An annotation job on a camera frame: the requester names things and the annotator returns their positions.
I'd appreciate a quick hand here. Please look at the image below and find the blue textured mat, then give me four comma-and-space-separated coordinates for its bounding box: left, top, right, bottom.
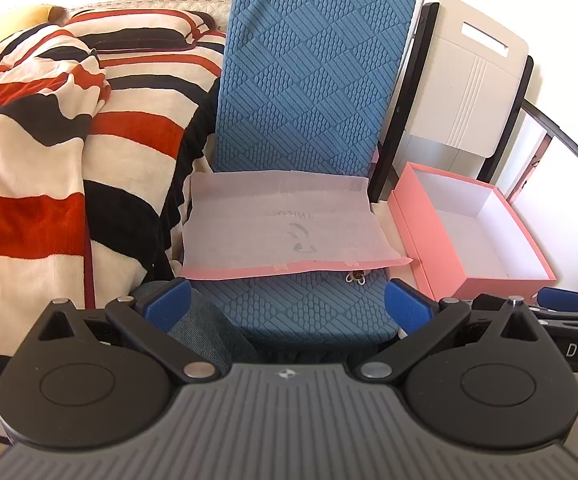
184, 0, 418, 358

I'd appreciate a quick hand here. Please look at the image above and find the pink cloth bag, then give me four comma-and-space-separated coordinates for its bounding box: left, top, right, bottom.
181, 170, 414, 282

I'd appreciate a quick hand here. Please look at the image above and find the yellow pillow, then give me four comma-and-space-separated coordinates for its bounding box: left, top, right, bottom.
0, 4, 68, 46

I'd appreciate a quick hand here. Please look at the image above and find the black curved rod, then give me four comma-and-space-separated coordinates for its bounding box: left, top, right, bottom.
521, 100, 578, 187

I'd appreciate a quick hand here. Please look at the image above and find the red black striped blanket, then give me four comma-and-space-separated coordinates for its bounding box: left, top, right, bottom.
0, 22, 227, 391

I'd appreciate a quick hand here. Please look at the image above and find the red black striped pillow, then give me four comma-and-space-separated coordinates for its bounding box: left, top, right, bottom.
62, 9, 227, 53

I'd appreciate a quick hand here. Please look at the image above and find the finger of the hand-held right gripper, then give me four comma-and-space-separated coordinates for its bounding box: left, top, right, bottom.
539, 309, 578, 331
536, 287, 578, 312

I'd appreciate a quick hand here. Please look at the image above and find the white folding chair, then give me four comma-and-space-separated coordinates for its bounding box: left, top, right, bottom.
373, 0, 536, 202

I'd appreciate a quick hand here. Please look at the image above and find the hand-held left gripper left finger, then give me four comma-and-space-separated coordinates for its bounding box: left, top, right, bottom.
36, 278, 223, 381

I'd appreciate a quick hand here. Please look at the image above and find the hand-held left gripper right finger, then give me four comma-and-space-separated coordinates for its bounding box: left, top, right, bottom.
357, 279, 544, 381

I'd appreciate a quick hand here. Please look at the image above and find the pink cardboard box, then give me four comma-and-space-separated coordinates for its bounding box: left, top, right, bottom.
387, 162, 558, 302

